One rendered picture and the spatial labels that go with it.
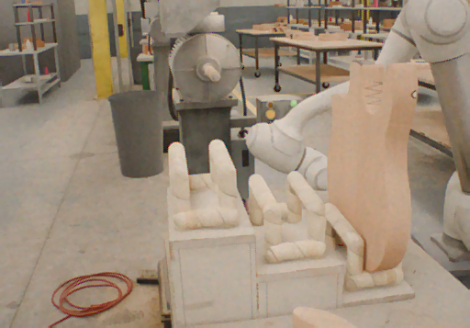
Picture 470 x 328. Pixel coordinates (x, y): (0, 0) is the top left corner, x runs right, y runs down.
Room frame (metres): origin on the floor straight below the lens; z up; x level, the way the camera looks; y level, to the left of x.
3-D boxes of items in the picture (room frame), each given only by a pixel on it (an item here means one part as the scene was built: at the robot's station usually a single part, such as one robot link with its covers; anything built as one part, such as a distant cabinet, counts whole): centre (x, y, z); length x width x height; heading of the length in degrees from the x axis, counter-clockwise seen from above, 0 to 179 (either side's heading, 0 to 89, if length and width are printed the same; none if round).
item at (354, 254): (0.88, -0.21, 0.99); 0.03 x 0.03 x 0.09
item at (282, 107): (2.02, -0.11, 0.99); 0.24 x 0.21 x 0.26; 10
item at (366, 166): (0.97, -0.24, 1.17); 0.35 x 0.04 x 0.40; 8
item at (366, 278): (0.87, -0.25, 0.96); 0.11 x 0.03 x 0.03; 99
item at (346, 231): (0.96, -0.20, 1.04); 0.20 x 0.03 x 0.03; 8
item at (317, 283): (0.95, -0.08, 0.98); 0.27 x 0.16 x 0.09; 9
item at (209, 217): (0.83, 0.07, 1.12); 0.11 x 0.03 x 0.03; 99
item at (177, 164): (0.92, 0.12, 1.20); 0.20 x 0.03 x 0.03; 8
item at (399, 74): (0.84, -0.26, 1.33); 0.07 x 0.04 x 0.10; 8
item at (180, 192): (0.83, 0.11, 1.15); 0.03 x 0.03 x 0.09
